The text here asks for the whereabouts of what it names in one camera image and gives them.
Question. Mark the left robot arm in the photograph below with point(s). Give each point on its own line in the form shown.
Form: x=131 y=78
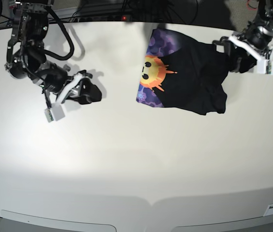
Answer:
x=264 y=16

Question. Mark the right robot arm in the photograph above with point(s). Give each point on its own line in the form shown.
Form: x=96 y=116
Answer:
x=27 y=57

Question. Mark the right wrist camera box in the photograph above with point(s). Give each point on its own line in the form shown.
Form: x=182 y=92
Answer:
x=54 y=113

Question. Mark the black power strip red light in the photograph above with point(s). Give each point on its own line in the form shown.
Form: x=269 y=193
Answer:
x=99 y=18

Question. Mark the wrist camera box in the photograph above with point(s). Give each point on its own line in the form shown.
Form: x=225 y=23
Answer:
x=54 y=113
x=265 y=67

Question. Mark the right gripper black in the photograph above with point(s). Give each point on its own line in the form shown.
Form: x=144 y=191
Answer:
x=56 y=79

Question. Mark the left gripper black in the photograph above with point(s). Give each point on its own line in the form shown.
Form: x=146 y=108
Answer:
x=243 y=55

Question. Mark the black T-shirt with print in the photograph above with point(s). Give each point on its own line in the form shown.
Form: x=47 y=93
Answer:
x=181 y=72

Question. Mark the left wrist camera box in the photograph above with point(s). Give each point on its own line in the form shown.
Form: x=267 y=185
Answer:
x=265 y=67

